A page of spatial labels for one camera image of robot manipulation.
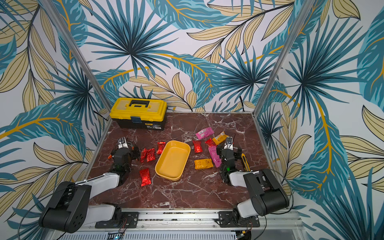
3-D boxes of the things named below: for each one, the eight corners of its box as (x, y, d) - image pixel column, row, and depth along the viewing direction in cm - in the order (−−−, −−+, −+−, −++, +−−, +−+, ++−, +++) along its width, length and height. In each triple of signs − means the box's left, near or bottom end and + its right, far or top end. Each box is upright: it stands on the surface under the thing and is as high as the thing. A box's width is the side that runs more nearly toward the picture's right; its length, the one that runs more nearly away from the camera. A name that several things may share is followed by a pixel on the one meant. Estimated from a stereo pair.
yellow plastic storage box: (154, 177, 89) (151, 173, 84) (167, 144, 104) (166, 138, 99) (181, 184, 87) (180, 180, 82) (191, 149, 102) (191, 143, 97)
